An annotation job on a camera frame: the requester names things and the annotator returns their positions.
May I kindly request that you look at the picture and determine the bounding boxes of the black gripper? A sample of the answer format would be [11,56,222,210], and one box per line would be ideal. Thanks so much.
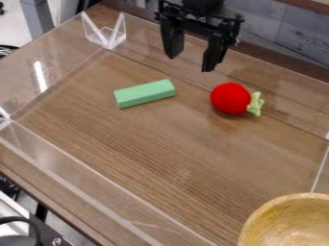
[155,0,246,72]

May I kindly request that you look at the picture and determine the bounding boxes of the red plush fruit green stem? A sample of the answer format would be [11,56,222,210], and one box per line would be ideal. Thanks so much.
[210,83,265,116]

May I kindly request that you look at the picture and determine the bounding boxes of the green rectangular block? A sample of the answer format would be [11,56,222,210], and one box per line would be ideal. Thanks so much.
[114,79,177,109]

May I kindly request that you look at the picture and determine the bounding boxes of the grey table leg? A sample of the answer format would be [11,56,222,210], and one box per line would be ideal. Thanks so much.
[19,0,54,39]

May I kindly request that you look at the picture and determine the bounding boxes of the wooden bowl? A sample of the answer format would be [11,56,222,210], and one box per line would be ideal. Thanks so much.
[237,193,329,246]

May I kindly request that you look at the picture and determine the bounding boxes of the black metal base device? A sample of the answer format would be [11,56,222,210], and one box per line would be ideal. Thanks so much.
[0,216,75,246]

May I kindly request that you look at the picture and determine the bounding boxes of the clear acrylic corner bracket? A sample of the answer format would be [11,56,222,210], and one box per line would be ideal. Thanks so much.
[82,12,127,50]

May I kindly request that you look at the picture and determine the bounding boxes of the black cable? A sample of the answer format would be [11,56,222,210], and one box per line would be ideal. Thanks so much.
[0,216,43,246]

